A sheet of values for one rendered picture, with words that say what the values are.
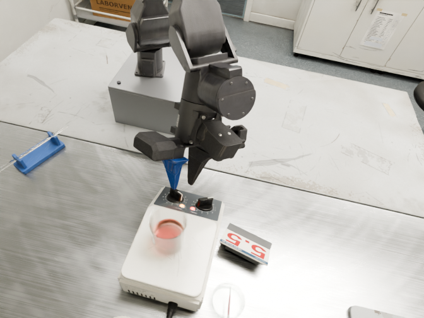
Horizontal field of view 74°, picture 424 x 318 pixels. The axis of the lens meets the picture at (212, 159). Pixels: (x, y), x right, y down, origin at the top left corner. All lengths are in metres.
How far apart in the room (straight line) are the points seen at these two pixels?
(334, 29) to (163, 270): 2.60
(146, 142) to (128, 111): 0.29
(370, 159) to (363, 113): 0.18
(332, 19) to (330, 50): 0.27
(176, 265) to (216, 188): 0.22
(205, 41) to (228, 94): 0.09
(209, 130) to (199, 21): 0.15
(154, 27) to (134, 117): 0.21
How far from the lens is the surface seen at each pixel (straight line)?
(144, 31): 0.60
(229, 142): 0.42
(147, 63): 0.67
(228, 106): 0.37
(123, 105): 0.69
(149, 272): 0.44
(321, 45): 2.89
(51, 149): 0.70
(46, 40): 1.08
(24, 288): 0.58
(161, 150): 0.40
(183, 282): 0.44
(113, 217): 0.59
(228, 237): 0.54
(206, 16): 0.42
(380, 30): 2.92
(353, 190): 0.73
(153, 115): 0.67
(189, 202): 0.53
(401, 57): 3.10
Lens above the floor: 1.41
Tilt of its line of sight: 51 degrees down
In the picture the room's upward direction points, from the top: 10 degrees clockwise
